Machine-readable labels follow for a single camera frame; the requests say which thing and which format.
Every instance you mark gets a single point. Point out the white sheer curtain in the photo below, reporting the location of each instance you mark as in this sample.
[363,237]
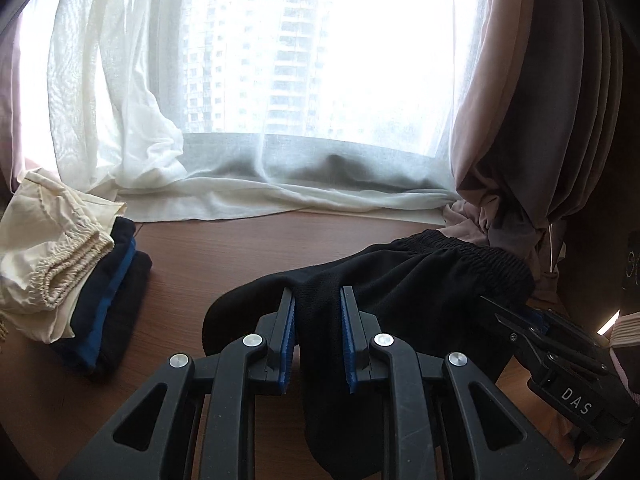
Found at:
[225,195]

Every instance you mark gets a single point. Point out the cream ribbed cloth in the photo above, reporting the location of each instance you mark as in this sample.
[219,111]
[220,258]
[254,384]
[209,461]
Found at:
[627,330]

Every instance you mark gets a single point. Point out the black pants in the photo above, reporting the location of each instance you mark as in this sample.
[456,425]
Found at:
[400,280]

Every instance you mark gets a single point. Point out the black circle-print cloth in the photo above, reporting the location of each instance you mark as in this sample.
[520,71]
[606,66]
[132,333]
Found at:
[632,265]

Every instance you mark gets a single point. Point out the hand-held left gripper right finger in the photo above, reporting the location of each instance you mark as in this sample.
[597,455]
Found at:
[348,345]

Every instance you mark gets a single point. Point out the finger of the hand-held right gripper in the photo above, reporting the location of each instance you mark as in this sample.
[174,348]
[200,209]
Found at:
[535,350]
[555,327]

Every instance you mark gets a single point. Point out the high-rise building outside window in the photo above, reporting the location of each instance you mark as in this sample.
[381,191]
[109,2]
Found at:
[295,60]

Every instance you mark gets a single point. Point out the folded navy garment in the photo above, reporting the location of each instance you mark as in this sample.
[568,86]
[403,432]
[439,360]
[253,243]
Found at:
[105,280]

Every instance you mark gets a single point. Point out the folded black garment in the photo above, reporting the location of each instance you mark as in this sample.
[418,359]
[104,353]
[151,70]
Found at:
[127,300]

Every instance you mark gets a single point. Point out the folded cream pants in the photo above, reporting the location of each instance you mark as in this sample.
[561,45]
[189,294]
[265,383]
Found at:
[45,240]

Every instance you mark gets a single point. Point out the taupe drape curtain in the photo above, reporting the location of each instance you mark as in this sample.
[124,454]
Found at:
[525,110]
[7,135]

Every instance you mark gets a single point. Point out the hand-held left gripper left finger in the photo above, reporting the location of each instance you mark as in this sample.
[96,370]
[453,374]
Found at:
[287,345]

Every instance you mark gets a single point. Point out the folded blue garment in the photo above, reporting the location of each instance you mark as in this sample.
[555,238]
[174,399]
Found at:
[107,305]

